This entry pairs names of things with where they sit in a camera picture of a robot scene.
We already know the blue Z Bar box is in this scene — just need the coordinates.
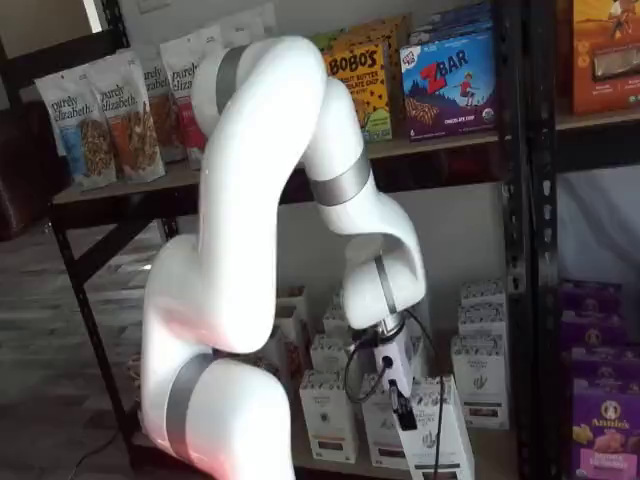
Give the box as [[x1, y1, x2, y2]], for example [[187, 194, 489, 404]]
[[399, 30, 500, 143], [409, 2, 496, 46]]

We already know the orange label granola bag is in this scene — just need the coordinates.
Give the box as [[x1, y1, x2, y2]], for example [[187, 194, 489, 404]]
[[87, 49, 167, 182], [137, 52, 174, 164]]

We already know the short looped black cable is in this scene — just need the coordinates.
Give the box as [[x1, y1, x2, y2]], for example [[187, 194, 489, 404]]
[[343, 329, 394, 405]]

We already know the black metal shelf rack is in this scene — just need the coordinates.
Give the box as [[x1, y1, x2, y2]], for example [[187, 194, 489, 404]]
[[0, 0, 531, 480], [527, 0, 640, 480]]

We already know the purple Annie's box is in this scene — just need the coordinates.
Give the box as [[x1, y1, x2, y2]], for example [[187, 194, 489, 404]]
[[559, 309, 629, 351], [569, 344, 640, 384], [572, 377, 640, 480], [557, 280, 624, 316]]

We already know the yellow Bobo's peanut butter box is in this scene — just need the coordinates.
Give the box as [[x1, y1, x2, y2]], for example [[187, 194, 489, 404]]
[[322, 42, 393, 145], [344, 14, 411, 139]]

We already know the white box green strip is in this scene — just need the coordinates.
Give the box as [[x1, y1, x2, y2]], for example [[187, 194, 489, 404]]
[[459, 279, 507, 309], [457, 303, 508, 340], [399, 375, 476, 480], [451, 333, 511, 431]]

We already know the green Bobo's apple pie box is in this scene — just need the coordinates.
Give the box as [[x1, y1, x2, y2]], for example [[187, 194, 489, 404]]
[[309, 30, 346, 51]]

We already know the long black cable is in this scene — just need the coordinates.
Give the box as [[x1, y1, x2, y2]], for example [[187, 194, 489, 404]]
[[403, 308, 447, 480]]

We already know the white granola bag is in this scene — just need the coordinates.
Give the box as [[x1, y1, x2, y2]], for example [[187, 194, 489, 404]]
[[219, 3, 277, 49], [185, 22, 226, 56]]

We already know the blue label granola bag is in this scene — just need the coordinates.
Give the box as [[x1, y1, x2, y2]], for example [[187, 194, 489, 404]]
[[33, 72, 119, 192]]

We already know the red label granola bag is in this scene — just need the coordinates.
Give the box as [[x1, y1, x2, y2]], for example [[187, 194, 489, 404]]
[[159, 34, 211, 170]]

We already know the orange snack box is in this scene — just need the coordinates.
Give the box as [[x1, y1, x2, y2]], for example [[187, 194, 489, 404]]
[[569, 0, 640, 117]]

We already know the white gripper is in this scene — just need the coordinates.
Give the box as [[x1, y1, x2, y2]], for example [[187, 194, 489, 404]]
[[359, 334, 418, 432]]

